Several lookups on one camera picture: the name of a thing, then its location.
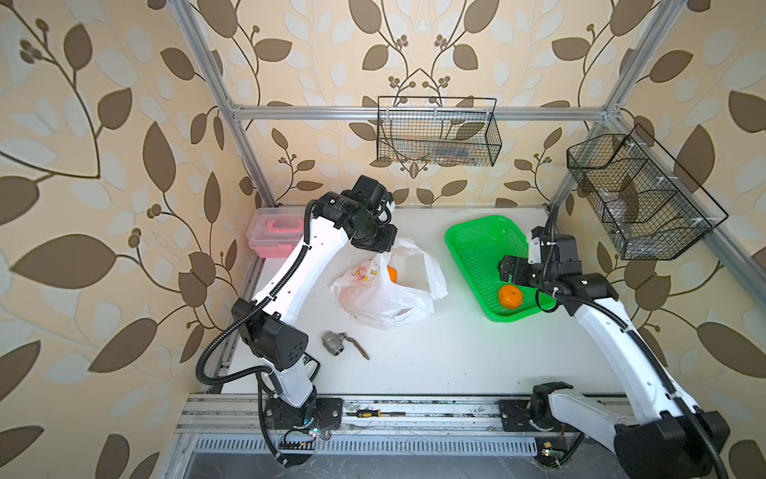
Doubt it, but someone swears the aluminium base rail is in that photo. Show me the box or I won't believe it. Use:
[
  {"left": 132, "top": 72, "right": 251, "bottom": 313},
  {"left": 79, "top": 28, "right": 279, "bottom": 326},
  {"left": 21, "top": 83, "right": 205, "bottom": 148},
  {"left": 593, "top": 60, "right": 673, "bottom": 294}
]
[{"left": 176, "top": 394, "right": 671, "bottom": 456}]

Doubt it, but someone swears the orange one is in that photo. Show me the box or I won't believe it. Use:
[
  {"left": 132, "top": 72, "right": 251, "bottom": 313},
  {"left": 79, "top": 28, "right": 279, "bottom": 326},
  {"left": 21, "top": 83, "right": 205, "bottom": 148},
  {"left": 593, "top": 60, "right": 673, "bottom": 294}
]
[{"left": 498, "top": 285, "right": 524, "bottom": 309}]

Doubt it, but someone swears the pink plastic storage box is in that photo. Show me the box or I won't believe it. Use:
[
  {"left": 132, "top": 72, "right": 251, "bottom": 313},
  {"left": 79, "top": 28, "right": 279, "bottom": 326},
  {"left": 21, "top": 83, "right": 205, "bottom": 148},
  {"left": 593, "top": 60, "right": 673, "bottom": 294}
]
[{"left": 247, "top": 208, "right": 305, "bottom": 259}]

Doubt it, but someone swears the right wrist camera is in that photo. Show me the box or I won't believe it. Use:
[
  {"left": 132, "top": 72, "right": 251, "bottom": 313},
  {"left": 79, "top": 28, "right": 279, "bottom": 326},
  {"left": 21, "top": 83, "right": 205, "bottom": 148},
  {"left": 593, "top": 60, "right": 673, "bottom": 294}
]
[{"left": 528, "top": 227, "right": 545, "bottom": 265}]

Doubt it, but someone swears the white printed plastic bag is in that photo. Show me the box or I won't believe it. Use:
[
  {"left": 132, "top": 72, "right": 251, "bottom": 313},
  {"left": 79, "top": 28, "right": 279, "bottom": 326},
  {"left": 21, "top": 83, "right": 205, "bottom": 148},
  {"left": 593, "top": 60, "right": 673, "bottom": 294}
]
[{"left": 330, "top": 238, "right": 448, "bottom": 329}]

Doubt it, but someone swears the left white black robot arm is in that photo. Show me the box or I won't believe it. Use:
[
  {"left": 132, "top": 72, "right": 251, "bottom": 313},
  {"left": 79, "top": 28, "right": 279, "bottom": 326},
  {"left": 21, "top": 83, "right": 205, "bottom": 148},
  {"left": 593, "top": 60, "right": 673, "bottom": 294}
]
[{"left": 195, "top": 176, "right": 397, "bottom": 432}]

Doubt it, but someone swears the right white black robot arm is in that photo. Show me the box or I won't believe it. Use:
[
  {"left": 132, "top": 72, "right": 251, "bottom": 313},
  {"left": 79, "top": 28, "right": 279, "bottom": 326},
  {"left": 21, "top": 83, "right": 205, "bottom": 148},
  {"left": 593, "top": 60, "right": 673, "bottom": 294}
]
[{"left": 498, "top": 227, "right": 730, "bottom": 478}]

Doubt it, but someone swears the side black wire basket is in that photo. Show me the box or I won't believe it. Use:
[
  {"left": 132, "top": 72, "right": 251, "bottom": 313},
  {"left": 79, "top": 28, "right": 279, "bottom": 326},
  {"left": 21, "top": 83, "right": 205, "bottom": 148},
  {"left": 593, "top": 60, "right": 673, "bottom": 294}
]
[{"left": 567, "top": 124, "right": 729, "bottom": 261}]

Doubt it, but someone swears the green plastic basket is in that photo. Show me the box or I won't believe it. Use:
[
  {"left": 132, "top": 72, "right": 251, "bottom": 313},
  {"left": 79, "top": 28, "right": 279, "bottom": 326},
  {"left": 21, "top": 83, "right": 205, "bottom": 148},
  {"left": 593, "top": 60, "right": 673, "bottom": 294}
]
[{"left": 444, "top": 216, "right": 555, "bottom": 323}]

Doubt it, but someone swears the rear black wire basket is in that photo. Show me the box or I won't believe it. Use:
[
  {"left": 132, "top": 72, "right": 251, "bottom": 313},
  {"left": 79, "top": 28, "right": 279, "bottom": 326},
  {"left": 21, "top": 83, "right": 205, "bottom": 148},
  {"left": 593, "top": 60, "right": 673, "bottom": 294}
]
[{"left": 376, "top": 95, "right": 503, "bottom": 169}]

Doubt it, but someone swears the yellow black screwdriver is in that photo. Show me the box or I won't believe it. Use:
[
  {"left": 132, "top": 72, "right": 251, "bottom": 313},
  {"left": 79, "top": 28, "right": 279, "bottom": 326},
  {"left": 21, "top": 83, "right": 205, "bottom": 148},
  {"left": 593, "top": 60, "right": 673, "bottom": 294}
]
[{"left": 353, "top": 409, "right": 406, "bottom": 418}]

